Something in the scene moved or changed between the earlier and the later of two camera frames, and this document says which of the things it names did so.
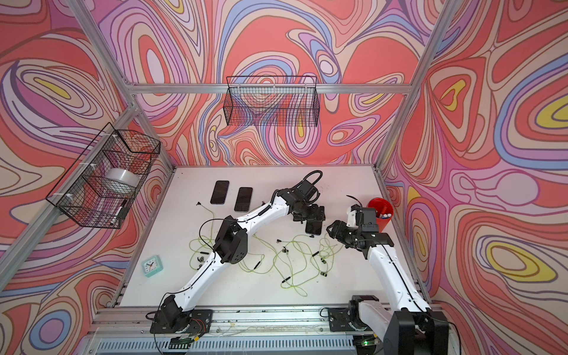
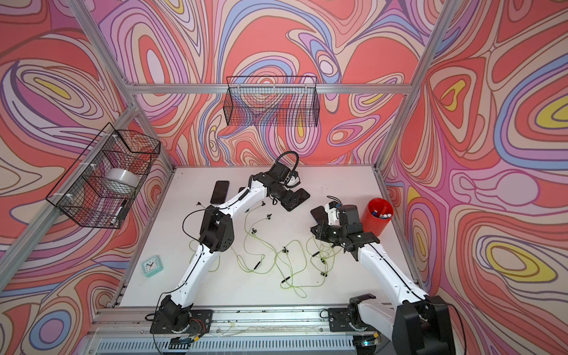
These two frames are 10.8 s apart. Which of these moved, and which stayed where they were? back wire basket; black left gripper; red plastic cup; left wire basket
Moved: black left gripper
Stayed: red plastic cup; left wire basket; back wire basket
